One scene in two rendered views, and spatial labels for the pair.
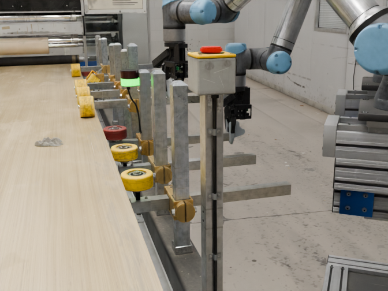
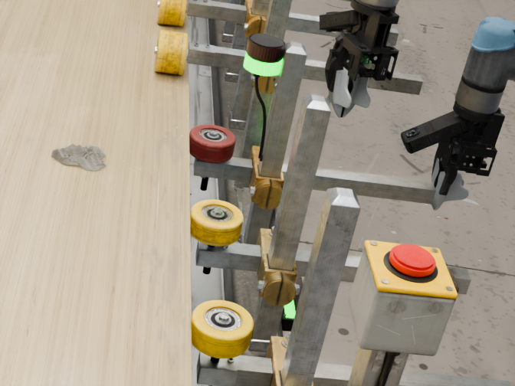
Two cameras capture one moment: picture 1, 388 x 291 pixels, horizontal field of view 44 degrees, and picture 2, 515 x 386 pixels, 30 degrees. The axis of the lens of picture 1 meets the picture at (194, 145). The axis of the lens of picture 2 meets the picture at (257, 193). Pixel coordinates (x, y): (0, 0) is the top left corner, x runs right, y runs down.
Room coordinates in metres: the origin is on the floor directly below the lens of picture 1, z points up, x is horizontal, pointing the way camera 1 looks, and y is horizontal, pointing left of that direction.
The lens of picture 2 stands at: (0.16, 0.05, 1.67)
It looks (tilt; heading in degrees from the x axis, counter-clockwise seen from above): 30 degrees down; 5
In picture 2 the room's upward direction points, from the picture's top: 12 degrees clockwise
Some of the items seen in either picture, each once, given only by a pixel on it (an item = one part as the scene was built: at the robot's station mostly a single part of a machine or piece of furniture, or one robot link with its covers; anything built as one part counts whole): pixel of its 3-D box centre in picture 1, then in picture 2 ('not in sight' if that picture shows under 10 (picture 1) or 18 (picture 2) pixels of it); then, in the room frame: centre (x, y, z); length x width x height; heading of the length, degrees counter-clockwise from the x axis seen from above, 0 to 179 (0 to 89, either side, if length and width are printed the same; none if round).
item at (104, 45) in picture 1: (105, 76); not in sight; (3.06, 0.55, 0.90); 0.03 x 0.03 x 0.48; 15
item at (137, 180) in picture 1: (137, 193); (216, 349); (1.14, 0.14, 0.85); 0.08 x 0.08 x 0.11
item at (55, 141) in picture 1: (49, 140); (80, 151); (1.44, 0.45, 0.91); 0.09 x 0.07 x 0.02; 98
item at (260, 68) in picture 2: (130, 81); (263, 61); (1.59, 0.21, 1.07); 0.06 x 0.06 x 0.02
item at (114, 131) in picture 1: (115, 142); (208, 161); (1.62, 0.27, 0.85); 0.08 x 0.08 x 0.11
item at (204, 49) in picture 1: (211, 51); (411, 263); (0.87, -0.03, 1.22); 0.04 x 0.04 x 0.02
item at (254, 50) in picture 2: (129, 74); (265, 47); (1.59, 0.21, 1.10); 0.06 x 0.06 x 0.02
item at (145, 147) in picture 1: (145, 144); (264, 177); (1.63, 0.17, 0.85); 0.13 x 0.06 x 0.05; 15
